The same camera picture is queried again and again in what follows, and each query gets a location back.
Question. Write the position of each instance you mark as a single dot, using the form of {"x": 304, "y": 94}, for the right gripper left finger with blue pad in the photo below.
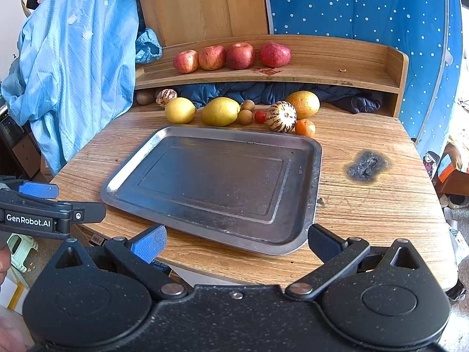
{"x": 134, "y": 258}

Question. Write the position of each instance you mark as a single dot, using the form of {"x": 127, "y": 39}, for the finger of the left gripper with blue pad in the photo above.
{"x": 84, "y": 212}
{"x": 39, "y": 190}

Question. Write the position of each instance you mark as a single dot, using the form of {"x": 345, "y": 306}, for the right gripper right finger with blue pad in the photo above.
{"x": 340, "y": 259}

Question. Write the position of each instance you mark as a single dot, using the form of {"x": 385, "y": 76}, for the small orange tangerine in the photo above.
{"x": 305, "y": 127}

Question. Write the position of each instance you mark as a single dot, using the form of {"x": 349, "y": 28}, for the striped pepino melon front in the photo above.
{"x": 281, "y": 117}

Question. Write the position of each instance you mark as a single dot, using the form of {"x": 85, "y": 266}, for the striped pepino melon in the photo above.
{"x": 164, "y": 96}
{"x": 281, "y": 117}

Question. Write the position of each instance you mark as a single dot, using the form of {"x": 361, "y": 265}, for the round yellow lemon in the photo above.
{"x": 179, "y": 111}

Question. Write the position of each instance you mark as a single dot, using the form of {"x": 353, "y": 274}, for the striped pepino melon back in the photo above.
{"x": 164, "y": 96}

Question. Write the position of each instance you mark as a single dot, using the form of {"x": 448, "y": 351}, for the large yellow oval fruit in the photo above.
{"x": 221, "y": 111}

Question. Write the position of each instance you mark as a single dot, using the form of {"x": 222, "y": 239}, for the person's hand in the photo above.
{"x": 11, "y": 338}

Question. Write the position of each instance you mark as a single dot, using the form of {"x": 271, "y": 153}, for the green toy car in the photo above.
{"x": 20, "y": 246}

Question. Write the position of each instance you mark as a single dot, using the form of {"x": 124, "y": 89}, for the metal baking tray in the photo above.
{"x": 252, "y": 190}

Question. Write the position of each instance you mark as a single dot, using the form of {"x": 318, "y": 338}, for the light blue striped garment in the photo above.
{"x": 76, "y": 70}

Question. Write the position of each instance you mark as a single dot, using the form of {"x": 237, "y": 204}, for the brown kiwi under shelf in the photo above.
{"x": 145, "y": 97}

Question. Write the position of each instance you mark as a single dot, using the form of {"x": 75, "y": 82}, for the red cherry tomato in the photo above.
{"x": 260, "y": 117}

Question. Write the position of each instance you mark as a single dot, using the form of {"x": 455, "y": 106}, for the dark blue padded jacket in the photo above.
{"x": 350, "y": 99}

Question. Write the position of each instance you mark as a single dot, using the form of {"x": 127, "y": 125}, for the small brown longan back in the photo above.
{"x": 248, "y": 105}

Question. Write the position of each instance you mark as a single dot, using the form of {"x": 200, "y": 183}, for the light red apple leftmost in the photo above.
{"x": 186, "y": 62}

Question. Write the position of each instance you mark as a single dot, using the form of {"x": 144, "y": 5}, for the wooden desk shelf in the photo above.
{"x": 315, "y": 60}

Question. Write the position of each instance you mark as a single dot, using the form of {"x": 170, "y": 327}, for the red apple rightmost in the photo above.
{"x": 273, "y": 54}

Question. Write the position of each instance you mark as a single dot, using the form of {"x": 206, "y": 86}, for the wooden board behind shelf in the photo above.
{"x": 182, "y": 21}

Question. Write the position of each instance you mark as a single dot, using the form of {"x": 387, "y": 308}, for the blue dotted fabric panel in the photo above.
{"x": 430, "y": 32}

